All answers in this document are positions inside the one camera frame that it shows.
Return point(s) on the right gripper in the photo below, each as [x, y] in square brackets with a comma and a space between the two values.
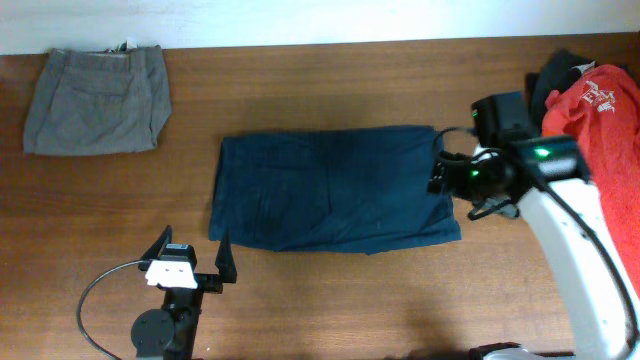
[454, 183]

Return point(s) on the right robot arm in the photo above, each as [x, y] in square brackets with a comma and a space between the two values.
[546, 182]

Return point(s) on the red printed t-shirt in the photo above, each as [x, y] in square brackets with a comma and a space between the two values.
[601, 112]

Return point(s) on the folded grey shorts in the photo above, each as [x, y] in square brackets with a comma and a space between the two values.
[91, 103]

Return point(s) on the navy blue shorts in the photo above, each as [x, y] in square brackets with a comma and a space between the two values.
[349, 191]

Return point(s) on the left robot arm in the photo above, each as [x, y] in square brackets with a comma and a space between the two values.
[169, 331]

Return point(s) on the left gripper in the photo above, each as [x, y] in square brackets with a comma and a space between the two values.
[224, 261]

